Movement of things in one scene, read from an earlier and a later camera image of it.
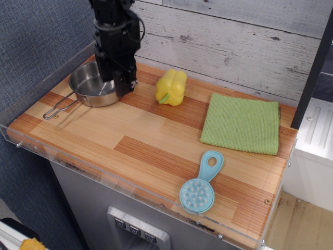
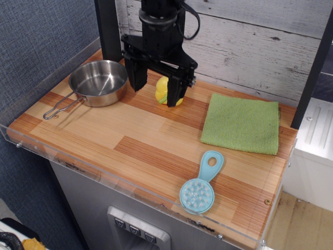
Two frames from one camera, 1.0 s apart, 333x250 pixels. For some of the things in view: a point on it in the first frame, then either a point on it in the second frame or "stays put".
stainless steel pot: (86, 82) stays put
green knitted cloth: (239, 124) stays put
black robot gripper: (119, 46) → (161, 47)
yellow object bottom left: (31, 244) stays put
